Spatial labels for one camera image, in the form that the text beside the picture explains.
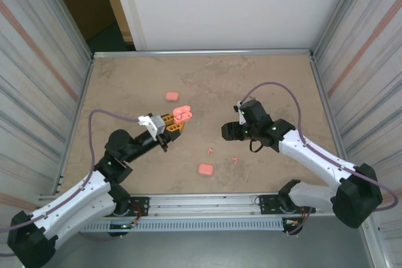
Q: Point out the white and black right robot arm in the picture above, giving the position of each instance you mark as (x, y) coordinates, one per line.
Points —
(311, 161)

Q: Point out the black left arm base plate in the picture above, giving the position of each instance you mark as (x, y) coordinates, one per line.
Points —
(140, 205)

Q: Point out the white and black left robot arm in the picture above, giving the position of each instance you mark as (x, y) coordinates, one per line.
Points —
(78, 205)

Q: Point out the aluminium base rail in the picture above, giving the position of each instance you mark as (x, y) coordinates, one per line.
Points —
(204, 205)

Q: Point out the pink earbud charging case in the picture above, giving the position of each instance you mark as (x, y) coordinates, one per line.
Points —
(205, 169)
(182, 109)
(172, 96)

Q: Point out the black base electronics box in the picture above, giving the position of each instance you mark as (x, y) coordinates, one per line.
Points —
(119, 226)
(290, 224)

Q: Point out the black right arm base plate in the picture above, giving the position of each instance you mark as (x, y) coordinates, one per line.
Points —
(267, 203)

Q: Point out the aluminium table frame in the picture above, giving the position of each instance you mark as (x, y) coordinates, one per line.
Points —
(204, 53)

